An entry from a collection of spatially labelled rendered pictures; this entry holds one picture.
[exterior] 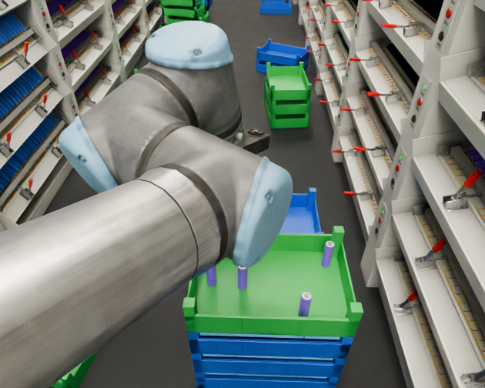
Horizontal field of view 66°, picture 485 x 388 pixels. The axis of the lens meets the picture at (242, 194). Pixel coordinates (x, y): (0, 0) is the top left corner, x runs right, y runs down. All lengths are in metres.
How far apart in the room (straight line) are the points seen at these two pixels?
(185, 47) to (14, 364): 0.32
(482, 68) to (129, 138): 0.72
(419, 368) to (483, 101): 0.61
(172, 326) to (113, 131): 0.91
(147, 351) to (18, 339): 0.99
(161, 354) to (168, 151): 0.90
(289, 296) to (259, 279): 0.07
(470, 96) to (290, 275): 0.48
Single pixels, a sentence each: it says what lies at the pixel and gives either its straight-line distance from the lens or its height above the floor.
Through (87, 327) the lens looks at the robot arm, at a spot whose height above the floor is 0.85.
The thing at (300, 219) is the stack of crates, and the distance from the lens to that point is 1.14.
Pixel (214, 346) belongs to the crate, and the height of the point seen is 0.35.
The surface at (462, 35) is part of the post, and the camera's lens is 0.88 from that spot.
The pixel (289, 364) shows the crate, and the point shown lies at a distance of 0.82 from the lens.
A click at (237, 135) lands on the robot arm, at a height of 0.77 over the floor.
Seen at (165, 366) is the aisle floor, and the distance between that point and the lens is 1.16.
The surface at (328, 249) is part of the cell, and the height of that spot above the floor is 0.46.
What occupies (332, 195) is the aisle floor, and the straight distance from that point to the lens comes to 1.63.
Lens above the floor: 1.03
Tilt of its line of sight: 40 degrees down
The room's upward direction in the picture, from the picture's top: straight up
